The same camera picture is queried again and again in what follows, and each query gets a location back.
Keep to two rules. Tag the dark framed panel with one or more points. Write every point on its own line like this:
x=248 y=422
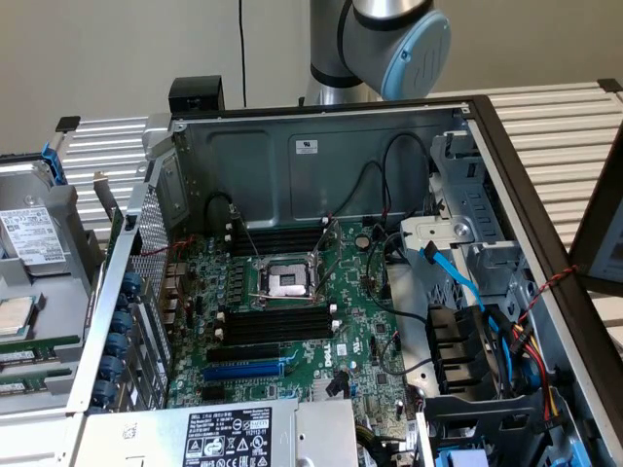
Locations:
x=591 y=219

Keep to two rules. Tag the CPU socket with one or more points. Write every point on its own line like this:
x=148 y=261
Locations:
x=284 y=279

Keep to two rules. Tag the silver disk bay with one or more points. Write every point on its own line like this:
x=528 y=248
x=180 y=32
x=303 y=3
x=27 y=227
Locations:
x=467 y=204

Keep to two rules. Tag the graphics card with metal bracket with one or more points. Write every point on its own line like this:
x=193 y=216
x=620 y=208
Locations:
x=104 y=194

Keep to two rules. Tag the silver rear port block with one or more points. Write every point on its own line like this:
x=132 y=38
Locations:
x=175 y=272

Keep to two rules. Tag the blue plastic disk bracket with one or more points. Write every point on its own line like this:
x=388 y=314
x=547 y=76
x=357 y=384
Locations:
x=53 y=163

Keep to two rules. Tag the silver disk bay bracket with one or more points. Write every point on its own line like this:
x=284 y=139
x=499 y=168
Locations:
x=428 y=228

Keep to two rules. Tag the open metal PC case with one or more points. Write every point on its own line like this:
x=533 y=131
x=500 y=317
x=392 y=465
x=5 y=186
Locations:
x=253 y=160

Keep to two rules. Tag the green Dell motherboard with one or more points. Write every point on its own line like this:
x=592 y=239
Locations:
x=350 y=301

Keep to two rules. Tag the black fan shroud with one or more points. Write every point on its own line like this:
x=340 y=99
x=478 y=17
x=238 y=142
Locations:
x=452 y=340

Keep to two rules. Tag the grey parts rack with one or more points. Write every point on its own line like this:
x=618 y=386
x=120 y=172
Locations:
x=63 y=292

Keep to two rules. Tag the short black expansion slot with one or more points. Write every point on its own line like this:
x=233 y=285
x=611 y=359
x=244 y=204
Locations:
x=213 y=394

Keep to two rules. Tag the thin metal locking lever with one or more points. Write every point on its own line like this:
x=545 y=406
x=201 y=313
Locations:
x=245 y=233
x=282 y=295

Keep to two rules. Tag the silver power supply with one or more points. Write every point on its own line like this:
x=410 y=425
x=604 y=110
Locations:
x=146 y=433

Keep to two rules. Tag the blue expansion slot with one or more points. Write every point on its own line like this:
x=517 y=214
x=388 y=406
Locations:
x=243 y=372

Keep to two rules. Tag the dark grey disk bay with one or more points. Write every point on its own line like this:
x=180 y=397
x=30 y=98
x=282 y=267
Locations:
x=487 y=413

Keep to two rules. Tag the long black expansion slot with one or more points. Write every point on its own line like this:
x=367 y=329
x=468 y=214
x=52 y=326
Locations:
x=243 y=353

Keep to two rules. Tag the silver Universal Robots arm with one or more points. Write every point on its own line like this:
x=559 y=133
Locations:
x=340 y=39

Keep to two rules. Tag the blue round card latch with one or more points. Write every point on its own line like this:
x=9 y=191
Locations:
x=118 y=345
x=111 y=370
x=124 y=323
x=130 y=284
x=106 y=394

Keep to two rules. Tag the round coin battery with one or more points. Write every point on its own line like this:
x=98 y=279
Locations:
x=363 y=240

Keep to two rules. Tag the black box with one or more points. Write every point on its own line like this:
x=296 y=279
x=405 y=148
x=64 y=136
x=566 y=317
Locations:
x=194 y=92

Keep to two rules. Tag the silver hard disk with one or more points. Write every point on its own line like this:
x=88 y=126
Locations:
x=29 y=233

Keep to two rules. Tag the silver CPU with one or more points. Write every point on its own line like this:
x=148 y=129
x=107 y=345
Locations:
x=14 y=316

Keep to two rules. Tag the metal socket cover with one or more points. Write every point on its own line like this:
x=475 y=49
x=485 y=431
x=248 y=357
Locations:
x=327 y=243

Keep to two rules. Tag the black table end cap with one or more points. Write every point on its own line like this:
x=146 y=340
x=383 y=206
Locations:
x=611 y=85
x=68 y=123

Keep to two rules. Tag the RAM slot with white latches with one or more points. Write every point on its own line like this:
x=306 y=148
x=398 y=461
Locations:
x=277 y=313
x=277 y=329
x=282 y=227
x=287 y=240

